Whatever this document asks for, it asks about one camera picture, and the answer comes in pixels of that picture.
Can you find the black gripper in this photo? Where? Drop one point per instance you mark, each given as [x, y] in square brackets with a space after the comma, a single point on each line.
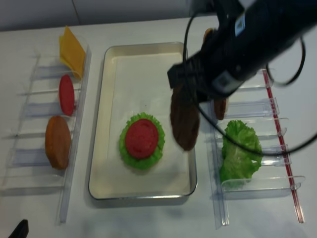
[214, 72]

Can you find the brown meat patty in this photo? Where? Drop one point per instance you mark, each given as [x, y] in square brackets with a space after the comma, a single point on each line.
[220, 108]
[185, 120]

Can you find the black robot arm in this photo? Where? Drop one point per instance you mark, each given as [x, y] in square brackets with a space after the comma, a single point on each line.
[268, 27]

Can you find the brown meat patty in rack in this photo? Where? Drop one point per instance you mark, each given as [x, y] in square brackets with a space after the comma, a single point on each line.
[220, 108]

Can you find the large green lettuce leaf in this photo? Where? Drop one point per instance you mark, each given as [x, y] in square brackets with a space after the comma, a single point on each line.
[238, 163]

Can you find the red tomato slice on tray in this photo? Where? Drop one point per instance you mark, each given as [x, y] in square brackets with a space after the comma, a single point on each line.
[141, 139]

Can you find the green lettuce leaf on tray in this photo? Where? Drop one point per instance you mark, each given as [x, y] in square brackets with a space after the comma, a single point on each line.
[148, 162]

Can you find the yellow cheese slices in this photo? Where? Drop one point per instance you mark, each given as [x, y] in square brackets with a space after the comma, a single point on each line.
[71, 53]

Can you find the red tomato slice in rack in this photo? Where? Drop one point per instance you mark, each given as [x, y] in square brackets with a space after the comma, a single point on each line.
[66, 95]

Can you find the left bun half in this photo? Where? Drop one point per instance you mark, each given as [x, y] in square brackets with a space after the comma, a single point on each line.
[209, 30]

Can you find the clear acrylic right rack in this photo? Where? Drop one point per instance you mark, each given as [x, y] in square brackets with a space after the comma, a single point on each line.
[257, 108]

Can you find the clear acrylic rack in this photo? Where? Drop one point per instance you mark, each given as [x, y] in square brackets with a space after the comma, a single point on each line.
[27, 170]
[257, 108]

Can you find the white paper tray liner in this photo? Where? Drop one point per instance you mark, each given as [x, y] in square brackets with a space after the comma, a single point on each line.
[141, 85]

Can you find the cream metal tray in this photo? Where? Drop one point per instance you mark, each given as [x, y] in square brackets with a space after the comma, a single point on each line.
[104, 183]

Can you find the brown bun in left rack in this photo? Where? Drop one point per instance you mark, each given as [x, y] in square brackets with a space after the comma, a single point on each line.
[57, 142]

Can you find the clear acrylic left rack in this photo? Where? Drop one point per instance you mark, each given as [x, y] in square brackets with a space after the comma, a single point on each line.
[27, 170]

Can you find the black object at corner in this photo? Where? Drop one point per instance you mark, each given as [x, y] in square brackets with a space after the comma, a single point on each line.
[21, 230]

